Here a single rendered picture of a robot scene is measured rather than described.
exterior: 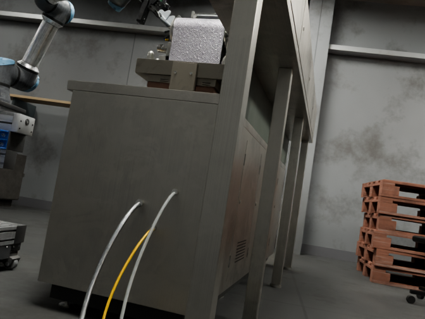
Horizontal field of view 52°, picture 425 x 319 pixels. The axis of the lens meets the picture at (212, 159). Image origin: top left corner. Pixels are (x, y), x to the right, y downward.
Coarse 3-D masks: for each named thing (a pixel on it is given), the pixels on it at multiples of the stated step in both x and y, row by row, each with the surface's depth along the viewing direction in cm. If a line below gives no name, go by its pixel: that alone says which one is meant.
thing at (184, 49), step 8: (176, 40) 194; (184, 40) 193; (192, 40) 192; (200, 40) 191; (208, 40) 191; (216, 40) 190; (176, 48) 194; (184, 48) 193; (192, 48) 192; (200, 48) 191; (208, 48) 190; (216, 48) 189; (176, 56) 193; (184, 56) 192; (192, 56) 192; (200, 56) 191; (208, 56) 190; (216, 56) 189
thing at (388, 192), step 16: (368, 192) 453; (384, 192) 383; (416, 192) 448; (368, 208) 452; (384, 208) 382; (368, 224) 453; (384, 224) 383; (368, 240) 416; (384, 240) 380; (368, 256) 413; (384, 256) 378; (416, 256) 375; (368, 272) 415; (384, 272) 379; (400, 272) 377; (416, 272) 374; (416, 288) 374
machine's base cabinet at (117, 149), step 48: (96, 96) 172; (96, 144) 169; (144, 144) 164; (192, 144) 159; (96, 192) 167; (144, 192) 162; (192, 192) 157; (240, 192) 208; (48, 240) 169; (96, 240) 164; (144, 240) 160; (192, 240) 155; (240, 240) 225; (96, 288) 162; (144, 288) 157
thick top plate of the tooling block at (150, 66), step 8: (136, 64) 176; (144, 64) 175; (152, 64) 174; (160, 64) 173; (168, 64) 172; (200, 64) 169; (208, 64) 168; (216, 64) 167; (136, 72) 176; (144, 72) 174; (152, 72) 174; (160, 72) 173; (168, 72) 172; (200, 72) 168; (208, 72) 168; (216, 72) 167
